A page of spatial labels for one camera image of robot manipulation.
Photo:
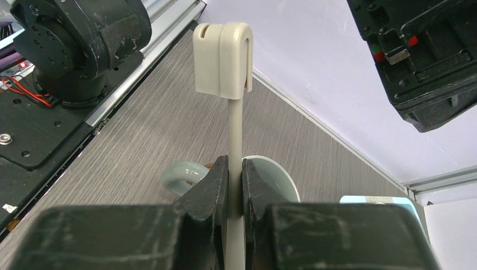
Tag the beige toothbrush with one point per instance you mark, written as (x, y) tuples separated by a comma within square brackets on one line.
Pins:
[(223, 63)]

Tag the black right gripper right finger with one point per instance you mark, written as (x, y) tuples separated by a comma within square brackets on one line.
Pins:
[(281, 234)]

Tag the light blue perforated basket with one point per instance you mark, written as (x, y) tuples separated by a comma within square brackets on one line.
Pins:
[(383, 200)]

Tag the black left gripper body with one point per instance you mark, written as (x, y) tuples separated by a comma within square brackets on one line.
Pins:
[(425, 54)]

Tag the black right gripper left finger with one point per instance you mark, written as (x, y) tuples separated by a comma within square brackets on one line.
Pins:
[(186, 234)]

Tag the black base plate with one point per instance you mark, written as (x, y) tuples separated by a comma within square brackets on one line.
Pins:
[(43, 140)]

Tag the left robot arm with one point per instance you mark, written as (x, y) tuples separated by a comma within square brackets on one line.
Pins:
[(75, 43)]

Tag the grey-green mug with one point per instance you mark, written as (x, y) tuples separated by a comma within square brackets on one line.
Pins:
[(181, 176)]

